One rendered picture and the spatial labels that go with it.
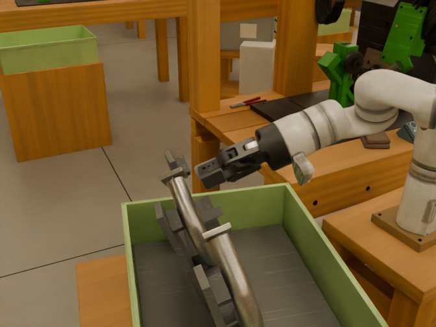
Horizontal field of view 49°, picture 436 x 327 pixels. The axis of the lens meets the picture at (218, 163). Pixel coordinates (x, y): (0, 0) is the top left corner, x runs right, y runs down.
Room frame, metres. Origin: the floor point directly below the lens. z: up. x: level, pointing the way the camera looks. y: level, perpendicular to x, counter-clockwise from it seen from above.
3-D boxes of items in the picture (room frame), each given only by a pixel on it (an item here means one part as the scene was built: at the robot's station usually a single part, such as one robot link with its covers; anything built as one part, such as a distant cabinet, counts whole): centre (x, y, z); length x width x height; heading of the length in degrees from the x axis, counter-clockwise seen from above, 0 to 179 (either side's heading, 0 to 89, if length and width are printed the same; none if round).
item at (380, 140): (1.38, -0.50, 0.91); 0.10 x 0.08 x 0.03; 175
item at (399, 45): (1.69, -0.67, 1.17); 0.13 x 0.12 x 0.20; 117
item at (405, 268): (0.98, -0.49, 0.83); 0.32 x 0.32 x 0.04; 31
